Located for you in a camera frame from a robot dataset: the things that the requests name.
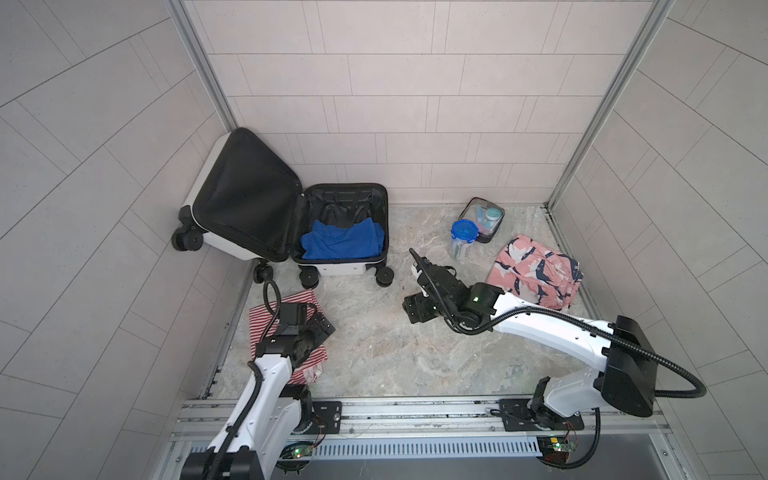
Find red white striped shirt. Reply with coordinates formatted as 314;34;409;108
249;290;335;385

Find blue t-shirt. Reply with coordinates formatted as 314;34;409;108
300;218;386;260

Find pink navy patterned garment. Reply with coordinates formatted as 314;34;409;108
486;235;583;311

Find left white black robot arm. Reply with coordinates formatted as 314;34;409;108
180;302;335;479

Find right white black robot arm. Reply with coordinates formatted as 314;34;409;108
403;252;707;430

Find clear cup with blue lid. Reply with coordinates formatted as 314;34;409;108
449;219;479;260

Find clear toiletry pouch black trim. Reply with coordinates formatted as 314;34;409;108
459;197;505;244

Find left circuit board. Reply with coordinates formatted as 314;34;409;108
280;441;315;460

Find circuit board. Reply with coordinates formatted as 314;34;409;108
280;441;315;460
536;436;578;465

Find white suitcase with black lining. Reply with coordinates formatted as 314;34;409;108
171;128;394;289

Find right circuit board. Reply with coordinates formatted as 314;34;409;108
536;436;578;465

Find right corner metal profile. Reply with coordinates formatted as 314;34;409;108
545;0;676;210

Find corner metal profile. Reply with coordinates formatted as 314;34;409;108
545;0;676;210
164;0;238;131

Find left corner metal profile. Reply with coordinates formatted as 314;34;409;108
164;0;238;131

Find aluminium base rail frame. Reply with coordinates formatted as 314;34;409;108
157;392;691;480

